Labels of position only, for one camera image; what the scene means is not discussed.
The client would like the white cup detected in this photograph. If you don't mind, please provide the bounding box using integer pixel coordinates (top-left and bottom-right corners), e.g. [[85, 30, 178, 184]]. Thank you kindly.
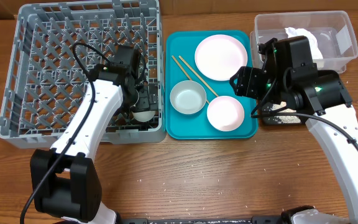
[[132, 111, 155, 123]]

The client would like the small pink bowl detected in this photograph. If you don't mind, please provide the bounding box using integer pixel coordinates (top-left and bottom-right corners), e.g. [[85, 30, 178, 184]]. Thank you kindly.
[[207, 96, 245, 132]]

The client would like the white napkin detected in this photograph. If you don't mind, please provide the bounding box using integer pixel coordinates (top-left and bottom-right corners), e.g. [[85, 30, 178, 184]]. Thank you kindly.
[[285, 27, 323, 60]]

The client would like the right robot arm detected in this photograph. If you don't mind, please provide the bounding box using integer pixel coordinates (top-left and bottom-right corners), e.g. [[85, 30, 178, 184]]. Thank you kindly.
[[229, 65, 358, 223]]

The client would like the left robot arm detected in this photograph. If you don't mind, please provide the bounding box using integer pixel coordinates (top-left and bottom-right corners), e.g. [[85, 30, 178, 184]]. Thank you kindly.
[[20, 63, 146, 223]]

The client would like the black waste tray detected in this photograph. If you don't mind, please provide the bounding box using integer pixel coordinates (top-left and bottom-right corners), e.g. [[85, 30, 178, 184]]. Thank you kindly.
[[257, 70, 349, 126]]

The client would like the grey dishwasher rack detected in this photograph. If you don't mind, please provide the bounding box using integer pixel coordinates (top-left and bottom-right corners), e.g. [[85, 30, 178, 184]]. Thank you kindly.
[[0, 0, 166, 148]]

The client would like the grey bowl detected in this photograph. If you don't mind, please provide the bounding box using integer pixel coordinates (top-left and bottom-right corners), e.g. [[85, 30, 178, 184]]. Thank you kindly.
[[170, 80, 206, 115]]

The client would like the large pink plate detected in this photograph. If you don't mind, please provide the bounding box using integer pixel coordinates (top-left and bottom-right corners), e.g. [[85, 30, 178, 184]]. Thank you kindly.
[[195, 34, 248, 82]]

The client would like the wooden chopstick left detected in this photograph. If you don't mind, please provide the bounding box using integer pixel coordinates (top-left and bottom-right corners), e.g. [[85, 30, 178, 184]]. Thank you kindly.
[[171, 55, 193, 81]]

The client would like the wooden chopstick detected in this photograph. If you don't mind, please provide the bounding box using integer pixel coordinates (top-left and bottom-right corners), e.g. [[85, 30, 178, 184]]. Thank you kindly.
[[171, 55, 193, 81], [178, 55, 219, 97]]

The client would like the white rice pile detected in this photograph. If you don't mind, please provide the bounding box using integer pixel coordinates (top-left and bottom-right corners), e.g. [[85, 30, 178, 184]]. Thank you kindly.
[[260, 101, 301, 126]]

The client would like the teal plastic tray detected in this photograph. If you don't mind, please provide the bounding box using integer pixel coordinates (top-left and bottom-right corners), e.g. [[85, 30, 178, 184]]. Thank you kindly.
[[165, 30, 258, 140]]

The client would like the wooden chopstick right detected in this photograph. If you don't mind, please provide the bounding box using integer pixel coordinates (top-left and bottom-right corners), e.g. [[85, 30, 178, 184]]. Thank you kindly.
[[178, 55, 219, 97]]

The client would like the clear plastic bin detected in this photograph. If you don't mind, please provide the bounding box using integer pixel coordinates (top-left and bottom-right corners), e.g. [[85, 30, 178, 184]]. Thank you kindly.
[[250, 11, 358, 73]]

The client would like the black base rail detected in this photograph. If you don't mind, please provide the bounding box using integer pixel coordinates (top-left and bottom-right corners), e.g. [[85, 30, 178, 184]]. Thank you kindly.
[[117, 215, 284, 224]]

